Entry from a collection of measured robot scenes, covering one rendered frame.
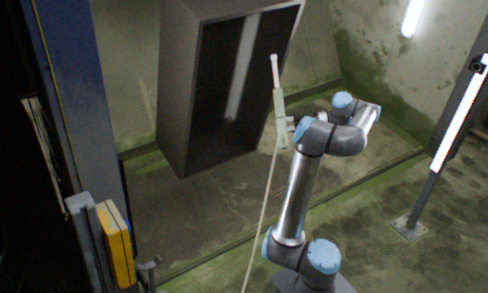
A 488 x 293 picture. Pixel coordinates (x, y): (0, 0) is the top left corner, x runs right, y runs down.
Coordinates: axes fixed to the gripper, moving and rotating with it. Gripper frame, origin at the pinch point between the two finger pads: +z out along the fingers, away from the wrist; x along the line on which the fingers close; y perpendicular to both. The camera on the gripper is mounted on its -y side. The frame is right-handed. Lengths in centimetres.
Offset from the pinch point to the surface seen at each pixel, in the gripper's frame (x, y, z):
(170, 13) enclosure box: 57, -23, 45
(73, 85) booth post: 14, -89, 68
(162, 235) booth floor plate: -59, 69, 83
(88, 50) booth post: 23, -93, 61
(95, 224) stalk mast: -28, -117, 56
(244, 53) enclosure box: 51, 47, 13
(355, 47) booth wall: 78, 187, -92
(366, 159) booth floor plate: -27, 144, -77
